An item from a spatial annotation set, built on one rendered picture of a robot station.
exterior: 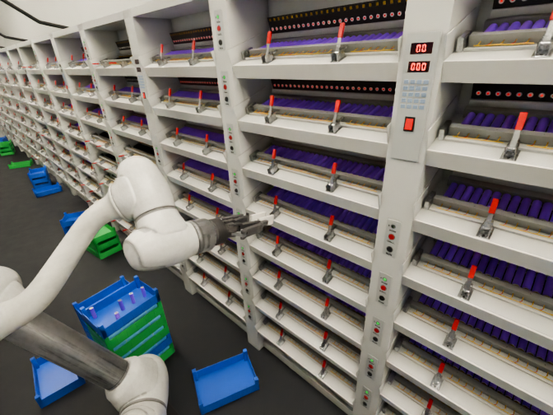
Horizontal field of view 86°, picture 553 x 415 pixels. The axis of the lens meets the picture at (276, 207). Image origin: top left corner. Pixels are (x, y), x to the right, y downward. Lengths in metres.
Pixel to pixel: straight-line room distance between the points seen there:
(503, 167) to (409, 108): 0.23
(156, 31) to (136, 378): 1.55
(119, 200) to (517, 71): 0.86
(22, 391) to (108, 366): 1.07
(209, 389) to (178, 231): 1.23
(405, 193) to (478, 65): 0.32
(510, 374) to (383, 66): 0.87
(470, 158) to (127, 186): 0.78
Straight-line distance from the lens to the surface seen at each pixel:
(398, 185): 0.86
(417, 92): 0.80
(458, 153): 0.80
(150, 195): 0.76
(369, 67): 0.85
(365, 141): 0.87
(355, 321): 1.31
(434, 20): 0.80
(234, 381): 1.84
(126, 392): 1.29
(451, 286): 0.98
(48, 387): 2.22
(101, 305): 1.84
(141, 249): 0.71
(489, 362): 1.10
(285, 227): 1.19
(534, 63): 0.76
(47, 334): 1.17
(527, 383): 1.10
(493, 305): 0.97
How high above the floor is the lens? 1.52
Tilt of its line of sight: 27 degrees down
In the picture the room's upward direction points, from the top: 2 degrees counter-clockwise
